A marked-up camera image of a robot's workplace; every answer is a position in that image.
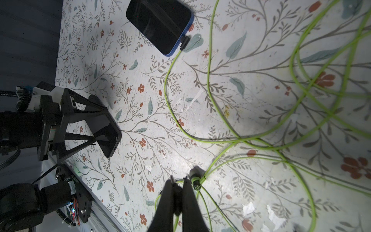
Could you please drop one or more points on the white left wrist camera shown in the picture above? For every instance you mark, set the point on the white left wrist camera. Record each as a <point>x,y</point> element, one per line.
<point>29,98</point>

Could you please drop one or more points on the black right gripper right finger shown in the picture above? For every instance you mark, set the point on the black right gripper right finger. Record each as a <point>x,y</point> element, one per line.
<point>191,215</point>

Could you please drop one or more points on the black smartphone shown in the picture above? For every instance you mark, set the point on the black smartphone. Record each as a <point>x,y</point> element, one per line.
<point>163,23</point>

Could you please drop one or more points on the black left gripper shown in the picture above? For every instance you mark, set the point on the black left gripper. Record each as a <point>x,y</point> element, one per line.
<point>73,108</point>

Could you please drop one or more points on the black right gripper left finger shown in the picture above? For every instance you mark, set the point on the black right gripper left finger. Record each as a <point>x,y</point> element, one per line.
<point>169,206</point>

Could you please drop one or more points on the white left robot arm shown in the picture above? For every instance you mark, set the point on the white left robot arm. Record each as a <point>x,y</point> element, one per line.
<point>33,189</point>

